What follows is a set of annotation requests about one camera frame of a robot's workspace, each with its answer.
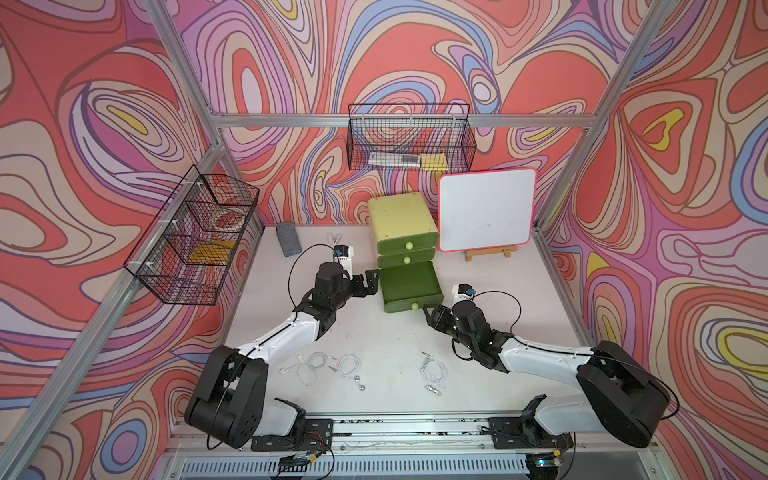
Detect green drawer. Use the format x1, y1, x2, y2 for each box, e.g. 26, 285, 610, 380
379, 261, 444, 313
376, 231, 439, 256
377, 247, 435, 269

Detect white earphones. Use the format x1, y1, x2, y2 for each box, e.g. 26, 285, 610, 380
279, 352, 333, 387
329, 354, 366, 392
419, 352, 448, 396

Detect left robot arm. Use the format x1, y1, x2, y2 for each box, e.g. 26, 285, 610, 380
184, 261, 380, 448

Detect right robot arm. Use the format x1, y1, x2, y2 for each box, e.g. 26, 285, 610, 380
423, 300, 673, 448

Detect yellow green drawer cabinet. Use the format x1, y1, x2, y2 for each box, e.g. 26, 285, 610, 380
368, 192, 439, 243

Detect white clip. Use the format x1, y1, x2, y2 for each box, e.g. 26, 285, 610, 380
327, 232, 342, 247

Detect wooden easel stand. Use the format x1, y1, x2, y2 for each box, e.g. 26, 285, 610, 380
464, 245, 518, 262

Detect grey sponge block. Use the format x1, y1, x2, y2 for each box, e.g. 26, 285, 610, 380
276, 222, 302, 258

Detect pink framed whiteboard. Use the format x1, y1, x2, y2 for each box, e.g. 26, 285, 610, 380
438, 168, 536, 252

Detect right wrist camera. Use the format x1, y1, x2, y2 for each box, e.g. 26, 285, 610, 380
452, 283, 476, 303

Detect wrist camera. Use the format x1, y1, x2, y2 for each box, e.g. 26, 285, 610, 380
452, 283, 476, 303
334, 244, 353, 275

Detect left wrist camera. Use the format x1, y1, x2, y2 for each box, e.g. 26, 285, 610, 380
334, 244, 353, 275

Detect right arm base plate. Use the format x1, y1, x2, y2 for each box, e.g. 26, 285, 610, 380
487, 417, 574, 451

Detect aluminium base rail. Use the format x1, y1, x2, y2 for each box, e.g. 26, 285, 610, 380
149, 412, 678, 479

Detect back black wire basket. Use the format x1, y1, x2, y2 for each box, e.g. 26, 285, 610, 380
346, 100, 477, 174

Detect black wire basket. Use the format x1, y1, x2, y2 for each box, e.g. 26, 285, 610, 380
346, 100, 477, 174
123, 166, 260, 306

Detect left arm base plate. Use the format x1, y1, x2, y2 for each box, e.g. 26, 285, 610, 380
250, 418, 334, 453

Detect left black wire basket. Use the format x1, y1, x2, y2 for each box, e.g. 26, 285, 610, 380
123, 166, 260, 306

